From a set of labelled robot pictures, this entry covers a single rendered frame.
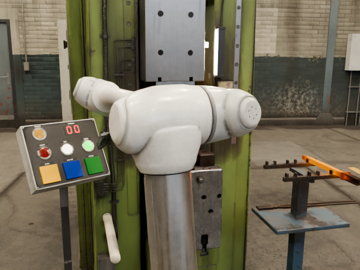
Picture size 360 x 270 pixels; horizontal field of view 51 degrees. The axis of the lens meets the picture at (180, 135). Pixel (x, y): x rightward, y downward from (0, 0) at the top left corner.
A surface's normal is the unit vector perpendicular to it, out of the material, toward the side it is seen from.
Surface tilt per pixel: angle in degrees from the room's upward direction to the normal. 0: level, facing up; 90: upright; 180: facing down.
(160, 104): 54
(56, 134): 60
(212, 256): 90
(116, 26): 90
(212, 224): 90
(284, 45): 91
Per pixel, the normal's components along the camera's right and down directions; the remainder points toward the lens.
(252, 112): 0.60, 0.03
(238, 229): 0.26, 0.20
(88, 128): 0.56, -0.35
